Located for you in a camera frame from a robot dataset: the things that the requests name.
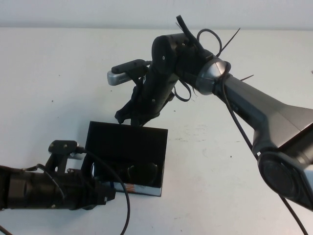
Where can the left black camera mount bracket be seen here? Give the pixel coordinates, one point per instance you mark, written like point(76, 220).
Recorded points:
point(57, 164)

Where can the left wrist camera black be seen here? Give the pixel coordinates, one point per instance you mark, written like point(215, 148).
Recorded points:
point(61, 145)

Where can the black frame glasses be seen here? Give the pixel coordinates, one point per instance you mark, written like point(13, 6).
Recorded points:
point(133, 171)

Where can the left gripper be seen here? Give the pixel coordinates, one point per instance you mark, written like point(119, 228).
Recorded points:
point(80, 188)

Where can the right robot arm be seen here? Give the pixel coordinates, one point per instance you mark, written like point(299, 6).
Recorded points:
point(256, 102)

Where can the right black camera mount bracket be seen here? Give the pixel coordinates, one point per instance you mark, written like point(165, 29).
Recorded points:
point(139, 80)

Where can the right wrist camera black silver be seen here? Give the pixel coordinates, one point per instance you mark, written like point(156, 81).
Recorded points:
point(119, 78)

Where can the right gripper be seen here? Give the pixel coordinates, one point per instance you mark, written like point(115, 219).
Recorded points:
point(156, 93)

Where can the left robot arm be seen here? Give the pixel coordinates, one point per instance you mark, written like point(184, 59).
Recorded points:
point(29, 188)

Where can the short black zip tie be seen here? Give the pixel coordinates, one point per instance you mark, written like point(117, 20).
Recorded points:
point(247, 78)

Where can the long black zip tie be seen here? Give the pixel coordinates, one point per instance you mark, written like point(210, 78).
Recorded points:
point(232, 39)

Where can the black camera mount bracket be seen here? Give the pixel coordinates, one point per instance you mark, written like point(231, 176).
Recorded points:
point(139, 80)
point(57, 164)

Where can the black glasses case printed side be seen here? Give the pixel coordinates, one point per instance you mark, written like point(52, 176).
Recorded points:
point(127, 139)

